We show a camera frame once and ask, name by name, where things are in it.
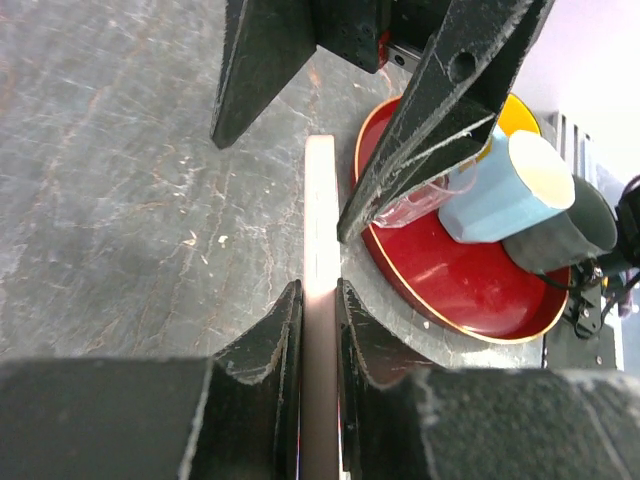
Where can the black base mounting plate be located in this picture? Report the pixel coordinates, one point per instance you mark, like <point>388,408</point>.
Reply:
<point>582,338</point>

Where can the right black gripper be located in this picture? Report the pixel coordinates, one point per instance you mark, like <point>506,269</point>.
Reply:
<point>465,56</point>

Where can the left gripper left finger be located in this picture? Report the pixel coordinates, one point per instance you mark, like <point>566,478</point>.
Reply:
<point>231,415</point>

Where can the light blue white mug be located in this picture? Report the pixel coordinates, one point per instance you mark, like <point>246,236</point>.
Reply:
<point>519,183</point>

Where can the yellow cup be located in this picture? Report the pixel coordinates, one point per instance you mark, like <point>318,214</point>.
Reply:
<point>515,116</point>

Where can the red round tray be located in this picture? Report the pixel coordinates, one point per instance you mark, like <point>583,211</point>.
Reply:
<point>474,288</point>

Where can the pink case smartphone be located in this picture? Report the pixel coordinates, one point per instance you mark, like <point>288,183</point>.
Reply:
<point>319,440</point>

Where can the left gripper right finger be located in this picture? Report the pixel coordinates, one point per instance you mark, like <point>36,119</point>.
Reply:
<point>405,417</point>

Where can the clear glass cup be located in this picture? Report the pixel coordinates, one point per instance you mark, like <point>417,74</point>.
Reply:
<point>429,197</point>

